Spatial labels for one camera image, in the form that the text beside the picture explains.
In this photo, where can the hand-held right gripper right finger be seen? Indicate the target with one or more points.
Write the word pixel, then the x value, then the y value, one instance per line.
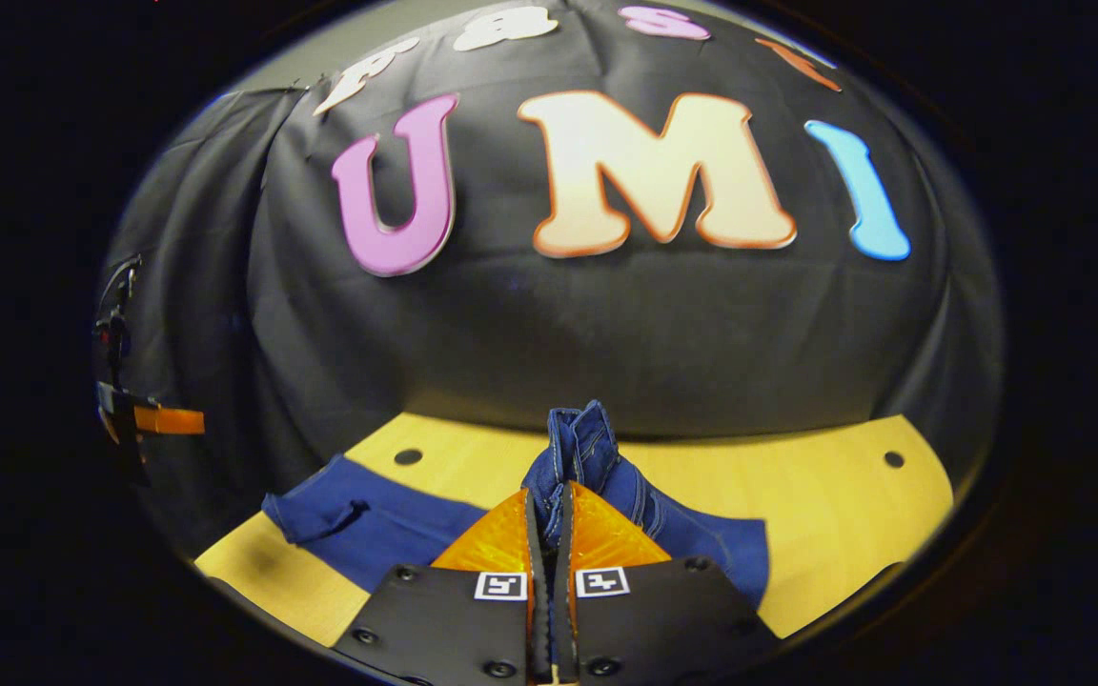
pixel 663 619

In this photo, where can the blue denim jeans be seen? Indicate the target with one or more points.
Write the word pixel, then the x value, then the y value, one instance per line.
pixel 377 524

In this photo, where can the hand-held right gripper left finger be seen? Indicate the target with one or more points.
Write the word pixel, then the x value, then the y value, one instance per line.
pixel 444 619

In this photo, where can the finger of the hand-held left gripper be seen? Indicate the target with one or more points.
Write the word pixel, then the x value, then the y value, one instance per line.
pixel 172 420

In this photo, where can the black backdrop cloth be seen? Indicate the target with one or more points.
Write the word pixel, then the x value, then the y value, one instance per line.
pixel 606 333

